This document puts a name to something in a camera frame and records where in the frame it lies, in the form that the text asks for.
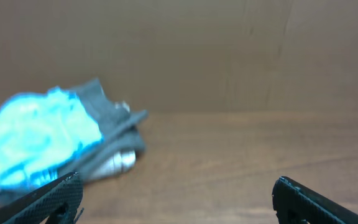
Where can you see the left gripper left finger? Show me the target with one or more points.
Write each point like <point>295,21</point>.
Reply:
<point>55,203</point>

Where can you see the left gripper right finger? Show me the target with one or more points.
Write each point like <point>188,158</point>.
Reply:
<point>296,204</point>

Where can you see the light blue printed t-shirt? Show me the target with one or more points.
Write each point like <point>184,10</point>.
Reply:
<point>39,133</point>

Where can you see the beige folded garment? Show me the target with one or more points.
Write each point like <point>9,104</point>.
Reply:
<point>115,145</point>

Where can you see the grey folded trousers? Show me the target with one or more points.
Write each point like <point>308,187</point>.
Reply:
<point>89,93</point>

